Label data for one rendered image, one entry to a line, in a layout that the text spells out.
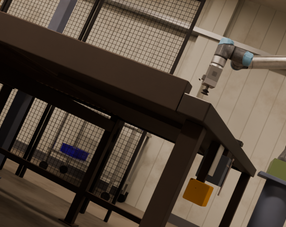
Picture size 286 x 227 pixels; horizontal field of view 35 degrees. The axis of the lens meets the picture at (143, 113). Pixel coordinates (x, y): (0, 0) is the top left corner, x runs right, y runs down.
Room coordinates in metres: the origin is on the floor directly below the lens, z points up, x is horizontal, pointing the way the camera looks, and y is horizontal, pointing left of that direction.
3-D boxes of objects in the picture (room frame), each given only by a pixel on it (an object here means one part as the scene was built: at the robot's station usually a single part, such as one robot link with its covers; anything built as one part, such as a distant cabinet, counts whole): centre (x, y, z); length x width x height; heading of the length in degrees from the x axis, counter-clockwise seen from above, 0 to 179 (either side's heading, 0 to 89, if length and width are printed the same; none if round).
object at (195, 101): (2.24, -0.48, 0.88); 2.08 x 0.09 x 0.06; 160
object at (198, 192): (1.71, -0.31, 0.74); 0.09 x 0.08 x 0.24; 160
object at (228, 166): (1.88, -0.37, 0.77); 0.14 x 0.11 x 0.18; 160
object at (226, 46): (2.40, -0.26, 1.38); 0.09 x 0.08 x 0.11; 84
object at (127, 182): (5.74, 0.38, 0.54); 1.15 x 0.67 x 1.08; 74
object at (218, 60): (2.40, -0.25, 1.30); 0.08 x 0.08 x 0.05
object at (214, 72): (2.40, -0.24, 1.23); 0.10 x 0.09 x 0.16; 93
